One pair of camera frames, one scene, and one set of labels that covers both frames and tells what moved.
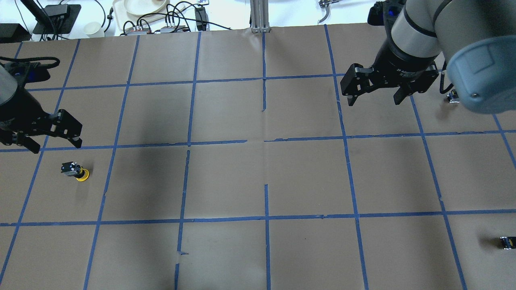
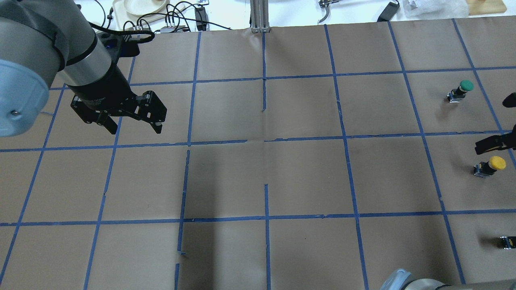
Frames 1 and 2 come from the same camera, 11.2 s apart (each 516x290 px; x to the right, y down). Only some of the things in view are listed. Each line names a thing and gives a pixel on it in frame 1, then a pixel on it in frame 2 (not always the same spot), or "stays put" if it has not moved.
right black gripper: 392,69 → 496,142
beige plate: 142,7 stays put
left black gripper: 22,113 → 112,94
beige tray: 125,19 stays put
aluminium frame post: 259,10 stays put
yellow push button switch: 73,169 → 485,169
